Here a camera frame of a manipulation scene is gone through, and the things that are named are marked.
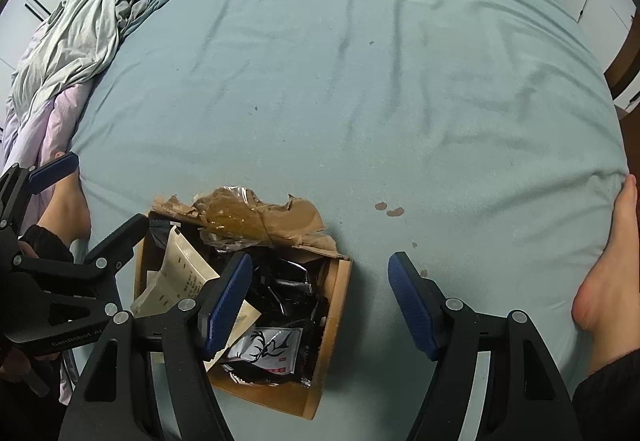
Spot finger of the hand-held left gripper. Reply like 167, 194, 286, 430
12, 214, 151, 281
0, 152, 81, 234

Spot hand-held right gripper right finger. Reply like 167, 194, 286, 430
387, 251, 586, 441

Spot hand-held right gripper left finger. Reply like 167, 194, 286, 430
60, 251, 253, 441

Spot pile of black white packets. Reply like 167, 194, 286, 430
147, 216, 331, 389

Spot brown cardboard box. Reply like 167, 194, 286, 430
131, 194, 353, 419

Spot person's left foot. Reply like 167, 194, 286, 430
35, 151, 93, 242

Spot person's foot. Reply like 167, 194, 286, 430
35, 151, 93, 242
571, 174, 640, 377

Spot crumpled clear plastic film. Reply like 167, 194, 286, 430
192, 186, 281, 252

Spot grey crumpled blanket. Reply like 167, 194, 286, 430
10, 0, 223, 122

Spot person's right foot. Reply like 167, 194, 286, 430
571, 174, 640, 377

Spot person's black pants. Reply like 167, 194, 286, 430
20, 223, 640, 441

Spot brown wooden furniture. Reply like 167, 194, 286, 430
602, 21, 640, 122

